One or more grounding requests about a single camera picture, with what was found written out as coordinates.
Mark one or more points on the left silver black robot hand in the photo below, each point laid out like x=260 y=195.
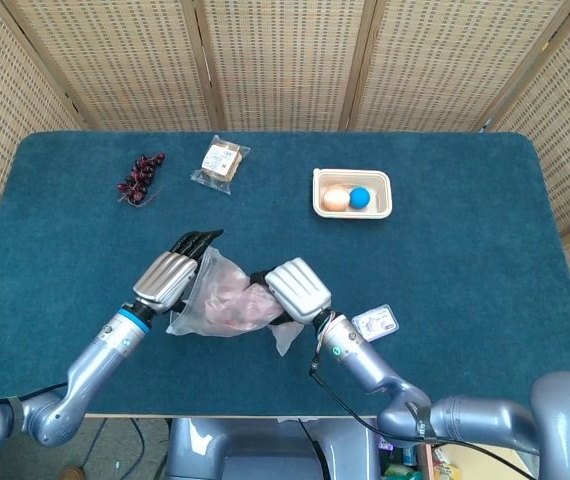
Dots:
x=167 y=275

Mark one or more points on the blue ball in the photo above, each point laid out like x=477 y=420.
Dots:
x=360 y=197

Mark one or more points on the small white packet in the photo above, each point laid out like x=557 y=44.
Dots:
x=377 y=322

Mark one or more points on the woven rattan folding screen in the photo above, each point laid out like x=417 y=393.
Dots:
x=285 y=60

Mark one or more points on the transparent plastic zip bag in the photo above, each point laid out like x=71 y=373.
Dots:
x=200 y=300

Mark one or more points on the cream egg-shaped ball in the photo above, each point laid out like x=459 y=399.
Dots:
x=336 y=199

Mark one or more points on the colourful packets pile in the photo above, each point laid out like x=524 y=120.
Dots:
x=405 y=462

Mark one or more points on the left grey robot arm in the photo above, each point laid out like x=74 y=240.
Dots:
x=95 y=360

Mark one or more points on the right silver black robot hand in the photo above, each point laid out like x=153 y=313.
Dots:
x=297 y=290

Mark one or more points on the grey robot torso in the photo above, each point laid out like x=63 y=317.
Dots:
x=265 y=450

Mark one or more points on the dark red grape bunch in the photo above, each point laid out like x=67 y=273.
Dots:
x=140 y=177

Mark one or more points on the packaged sandwich in clear wrap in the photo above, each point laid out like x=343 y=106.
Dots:
x=221 y=161

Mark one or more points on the beige plastic food container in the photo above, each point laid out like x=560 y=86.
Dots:
x=382 y=192

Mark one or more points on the brown shoe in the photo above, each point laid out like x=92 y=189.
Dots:
x=72 y=473

